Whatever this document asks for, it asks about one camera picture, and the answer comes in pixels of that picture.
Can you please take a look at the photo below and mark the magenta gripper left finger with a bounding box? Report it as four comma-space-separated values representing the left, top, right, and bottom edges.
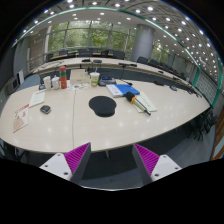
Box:
40, 143, 91, 184

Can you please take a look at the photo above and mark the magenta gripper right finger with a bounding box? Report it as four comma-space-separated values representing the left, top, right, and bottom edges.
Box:
132, 144, 181, 185

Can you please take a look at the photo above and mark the dark grey computer mouse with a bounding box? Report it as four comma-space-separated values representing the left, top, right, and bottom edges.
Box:
40, 105, 51, 114

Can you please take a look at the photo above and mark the black mouse pad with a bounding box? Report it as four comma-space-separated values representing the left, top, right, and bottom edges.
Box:
89, 96, 117, 117

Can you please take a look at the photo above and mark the red and white booklet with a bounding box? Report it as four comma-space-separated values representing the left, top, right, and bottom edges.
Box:
13, 104, 29, 132

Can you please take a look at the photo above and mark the white paper sheet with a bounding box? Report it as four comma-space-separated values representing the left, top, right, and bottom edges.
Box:
29, 90, 45, 107

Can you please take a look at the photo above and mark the colourful leaflet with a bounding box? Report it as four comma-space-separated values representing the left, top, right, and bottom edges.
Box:
67, 83, 88, 91

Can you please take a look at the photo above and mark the white book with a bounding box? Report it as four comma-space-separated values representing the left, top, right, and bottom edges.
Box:
107, 85, 123, 97

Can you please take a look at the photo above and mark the blue folder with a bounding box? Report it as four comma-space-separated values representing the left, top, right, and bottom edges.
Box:
115, 84, 140, 95

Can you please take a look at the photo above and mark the white mug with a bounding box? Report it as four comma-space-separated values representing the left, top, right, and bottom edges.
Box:
51, 77, 60, 90

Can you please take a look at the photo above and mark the beige cardboard box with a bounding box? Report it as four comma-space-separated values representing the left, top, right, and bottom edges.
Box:
70, 69, 90, 84

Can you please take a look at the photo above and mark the white paper cup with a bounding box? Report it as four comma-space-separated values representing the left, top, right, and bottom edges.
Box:
43, 76, 51, 90

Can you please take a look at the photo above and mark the green white drink cup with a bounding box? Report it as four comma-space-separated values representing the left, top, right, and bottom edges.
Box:
90, 72, 100, 87

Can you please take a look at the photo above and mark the red orange bottle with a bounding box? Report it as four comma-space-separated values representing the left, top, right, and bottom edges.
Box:
59, 66, 67, 89

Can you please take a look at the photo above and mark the grey concrete pillar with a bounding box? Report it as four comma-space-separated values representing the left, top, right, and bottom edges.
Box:
130, 24, 155, 61

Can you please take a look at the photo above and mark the black orange handled tool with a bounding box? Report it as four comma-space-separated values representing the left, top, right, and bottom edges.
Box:
125, 91, 151, 115

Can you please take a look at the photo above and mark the dark device with cables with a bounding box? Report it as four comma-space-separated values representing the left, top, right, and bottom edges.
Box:
98, 77, 116, 86

